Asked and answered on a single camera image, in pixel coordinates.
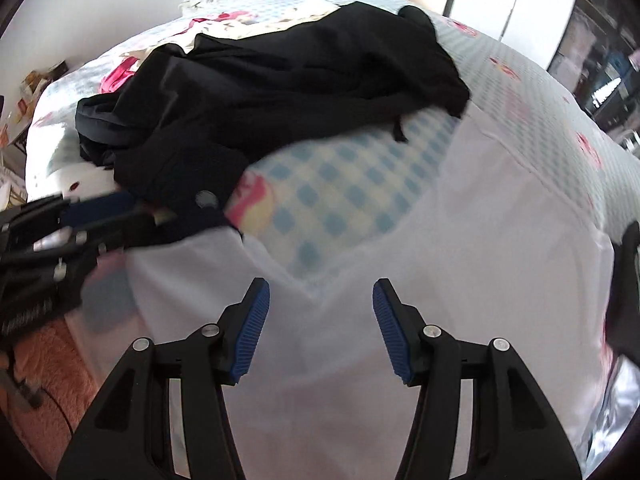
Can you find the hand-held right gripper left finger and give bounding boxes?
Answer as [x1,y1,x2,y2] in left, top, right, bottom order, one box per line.
[56,277,271,480]

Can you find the white garment navy trim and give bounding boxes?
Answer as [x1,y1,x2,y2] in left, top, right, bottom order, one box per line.
[65,105,618,480]

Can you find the white satin garment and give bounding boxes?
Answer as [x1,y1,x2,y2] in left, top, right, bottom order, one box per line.
[582,352,640,473]

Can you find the dark display cabinet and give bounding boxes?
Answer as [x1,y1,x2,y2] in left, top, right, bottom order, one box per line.
[547,0,640,156]

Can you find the bed with checkered cartoon blanket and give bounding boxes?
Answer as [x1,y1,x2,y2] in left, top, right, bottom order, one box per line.
[25,0,640,281]

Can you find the black cable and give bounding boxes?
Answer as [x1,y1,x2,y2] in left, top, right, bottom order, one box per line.
[37,385,76,446]

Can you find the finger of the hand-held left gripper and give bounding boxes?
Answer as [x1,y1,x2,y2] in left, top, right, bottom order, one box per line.
[30,212,168,281]
[5,191,146,241]

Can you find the cluttered side table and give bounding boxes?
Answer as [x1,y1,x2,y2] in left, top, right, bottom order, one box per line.
[0,60,71,206]

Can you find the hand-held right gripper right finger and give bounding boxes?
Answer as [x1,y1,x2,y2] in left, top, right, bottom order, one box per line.
[372,278,583,480]

